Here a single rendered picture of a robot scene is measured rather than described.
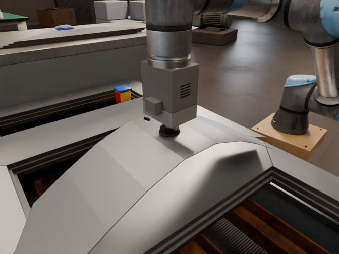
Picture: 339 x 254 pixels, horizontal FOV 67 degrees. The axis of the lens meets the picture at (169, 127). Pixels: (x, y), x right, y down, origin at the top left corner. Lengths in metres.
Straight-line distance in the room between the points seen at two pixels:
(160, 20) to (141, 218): 0.38
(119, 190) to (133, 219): 0.14
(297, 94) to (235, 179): 0.56
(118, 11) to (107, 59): 2.79
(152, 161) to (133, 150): 0.05
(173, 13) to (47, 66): 0.89
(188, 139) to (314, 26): 0.46
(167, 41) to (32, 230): 0.39
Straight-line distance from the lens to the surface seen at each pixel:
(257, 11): 0.76
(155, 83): 0.45
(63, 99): 1.18
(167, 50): 0.41
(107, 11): 3.98
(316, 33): 0.80
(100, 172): 0.49
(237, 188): 0.65
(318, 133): 1.25
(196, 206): 0.59
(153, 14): 0.42
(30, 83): 1.23
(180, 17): 0.41
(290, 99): 1.15
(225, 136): 0.54
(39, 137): 0.91
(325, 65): 0.91
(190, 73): 0.44
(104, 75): 1.32
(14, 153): 0.86
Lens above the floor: 1.28
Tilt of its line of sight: 29 degrees down
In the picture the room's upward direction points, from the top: straight up
